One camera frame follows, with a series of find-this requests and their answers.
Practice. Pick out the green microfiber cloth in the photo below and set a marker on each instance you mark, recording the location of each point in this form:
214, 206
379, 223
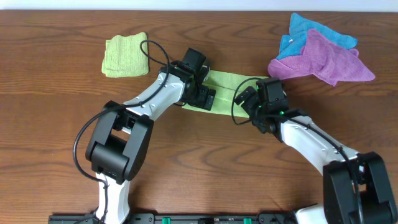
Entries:
225, 85

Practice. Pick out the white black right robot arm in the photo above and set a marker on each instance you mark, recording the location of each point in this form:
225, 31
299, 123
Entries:
356, 186

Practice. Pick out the folded green cloth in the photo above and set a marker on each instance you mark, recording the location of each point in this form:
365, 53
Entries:
123, 56

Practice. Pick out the blue microfiber cloth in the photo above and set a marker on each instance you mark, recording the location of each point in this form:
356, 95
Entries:
291, 44

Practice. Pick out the purple microfiber cloth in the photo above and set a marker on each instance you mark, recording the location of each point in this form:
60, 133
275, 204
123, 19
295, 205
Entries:
325, 60

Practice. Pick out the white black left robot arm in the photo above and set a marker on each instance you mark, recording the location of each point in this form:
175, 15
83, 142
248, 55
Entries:
120, 140

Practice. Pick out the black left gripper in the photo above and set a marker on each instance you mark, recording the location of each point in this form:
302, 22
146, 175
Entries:
204, 98

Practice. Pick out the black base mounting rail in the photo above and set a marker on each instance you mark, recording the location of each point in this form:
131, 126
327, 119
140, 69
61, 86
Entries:
148, 218

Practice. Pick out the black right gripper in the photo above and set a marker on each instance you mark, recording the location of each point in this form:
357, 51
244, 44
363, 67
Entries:
247, 96

